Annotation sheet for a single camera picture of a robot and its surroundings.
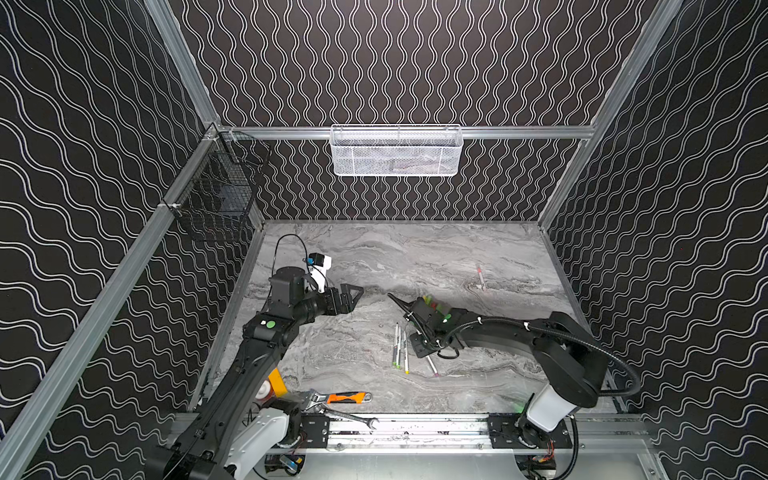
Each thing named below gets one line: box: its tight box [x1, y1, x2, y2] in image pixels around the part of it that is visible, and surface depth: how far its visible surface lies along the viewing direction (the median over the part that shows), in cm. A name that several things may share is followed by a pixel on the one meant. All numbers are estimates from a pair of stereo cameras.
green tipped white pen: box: [392, 322, 401, 369], surface depth 89 cm
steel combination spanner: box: [306, 403, 380, 430], surface depth 79 cm
